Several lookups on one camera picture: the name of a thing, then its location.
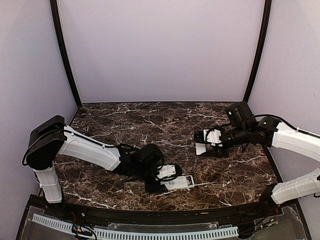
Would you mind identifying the black frame post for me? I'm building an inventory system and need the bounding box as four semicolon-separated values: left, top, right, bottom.
49;0;82;108
242;0;272;103

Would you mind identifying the right black frame post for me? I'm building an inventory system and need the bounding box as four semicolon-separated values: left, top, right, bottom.
242;0;272;103

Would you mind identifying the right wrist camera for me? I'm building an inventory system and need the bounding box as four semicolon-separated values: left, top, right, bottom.
203;129;223;146

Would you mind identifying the black front rail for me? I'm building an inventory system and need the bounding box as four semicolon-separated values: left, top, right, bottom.
46;201;281;226

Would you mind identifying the left black frame post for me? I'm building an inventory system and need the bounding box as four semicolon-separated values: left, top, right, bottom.
49;0;82;108

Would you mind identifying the blue orange battery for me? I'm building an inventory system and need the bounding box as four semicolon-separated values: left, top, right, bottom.
185;175;195;186

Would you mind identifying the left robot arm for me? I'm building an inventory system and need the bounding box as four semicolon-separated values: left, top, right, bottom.
22;115;175;218

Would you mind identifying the white slotted cable duct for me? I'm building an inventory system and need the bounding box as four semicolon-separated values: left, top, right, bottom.
32;213;239;240

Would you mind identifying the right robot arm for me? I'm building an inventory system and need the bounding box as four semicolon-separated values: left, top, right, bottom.
193;101;320;217

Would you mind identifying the white battery cover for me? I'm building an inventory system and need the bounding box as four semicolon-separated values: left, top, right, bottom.
195;142;211;156

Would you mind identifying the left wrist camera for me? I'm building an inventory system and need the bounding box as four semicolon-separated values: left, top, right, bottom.
156;164;183;182

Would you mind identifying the white remote control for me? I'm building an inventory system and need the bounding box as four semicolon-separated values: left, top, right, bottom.
161;175;195;191

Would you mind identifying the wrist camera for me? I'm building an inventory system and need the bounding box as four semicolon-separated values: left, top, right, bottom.
203;129;223;146
156;164;183;182

